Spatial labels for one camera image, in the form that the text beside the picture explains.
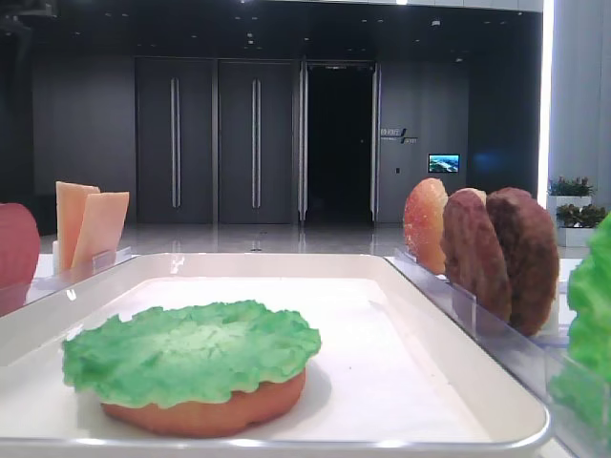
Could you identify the lower potted plant planter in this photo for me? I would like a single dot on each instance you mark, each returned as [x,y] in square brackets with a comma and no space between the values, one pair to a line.
[576,225]

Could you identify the bottom bun slice on tray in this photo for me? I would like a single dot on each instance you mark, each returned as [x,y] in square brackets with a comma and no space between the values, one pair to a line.
[201,420]

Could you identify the front orange cheese slice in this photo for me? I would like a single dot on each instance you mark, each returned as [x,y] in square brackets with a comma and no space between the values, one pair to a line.
[102,225]

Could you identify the outer brown meat patty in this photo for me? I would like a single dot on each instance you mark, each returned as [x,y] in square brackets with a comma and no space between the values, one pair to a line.
[527,237]

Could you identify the dark double door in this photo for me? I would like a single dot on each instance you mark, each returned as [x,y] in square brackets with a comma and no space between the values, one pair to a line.
[216,141]

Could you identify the right clear acrylic rail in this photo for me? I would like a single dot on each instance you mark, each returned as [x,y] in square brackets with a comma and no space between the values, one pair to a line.
[534,362]

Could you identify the inner brown meat patty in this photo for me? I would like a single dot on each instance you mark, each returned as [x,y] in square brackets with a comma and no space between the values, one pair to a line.
[473,257]

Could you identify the green lettuce leaf in holder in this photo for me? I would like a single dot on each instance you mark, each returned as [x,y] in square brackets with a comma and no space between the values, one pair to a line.
[589,334]

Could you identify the orange cheese slice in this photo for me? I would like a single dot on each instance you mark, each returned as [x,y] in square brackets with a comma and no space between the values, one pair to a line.
[70,206]
[102,225]

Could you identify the wall display screen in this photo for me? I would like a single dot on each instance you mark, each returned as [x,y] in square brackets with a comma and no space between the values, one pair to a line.
[443,164]

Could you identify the white rectangular tray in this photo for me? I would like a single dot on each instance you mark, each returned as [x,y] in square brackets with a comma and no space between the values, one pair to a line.
[395,376]

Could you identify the left clear acrylic rail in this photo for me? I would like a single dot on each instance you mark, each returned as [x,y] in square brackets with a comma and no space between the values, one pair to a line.
[18,296]

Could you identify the brown meat patty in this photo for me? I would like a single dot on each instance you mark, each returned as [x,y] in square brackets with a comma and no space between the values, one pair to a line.
[473,257]
[527,237]

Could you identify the green lettuce leaf on tray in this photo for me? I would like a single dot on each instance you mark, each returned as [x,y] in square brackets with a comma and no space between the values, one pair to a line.
[198,353]

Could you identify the potted plant planter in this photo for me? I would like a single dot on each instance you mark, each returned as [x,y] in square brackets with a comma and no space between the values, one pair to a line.
[576,225]
[576,191]

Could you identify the clear acrylic rail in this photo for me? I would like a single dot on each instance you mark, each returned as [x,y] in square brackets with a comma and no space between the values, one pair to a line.
[18,296]
[534,362]

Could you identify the rear orange cheese slice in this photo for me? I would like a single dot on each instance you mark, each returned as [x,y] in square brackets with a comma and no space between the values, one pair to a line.
[70,206]

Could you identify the upper potted plant planter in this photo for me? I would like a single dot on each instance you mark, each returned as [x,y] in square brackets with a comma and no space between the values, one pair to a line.
[576,191]

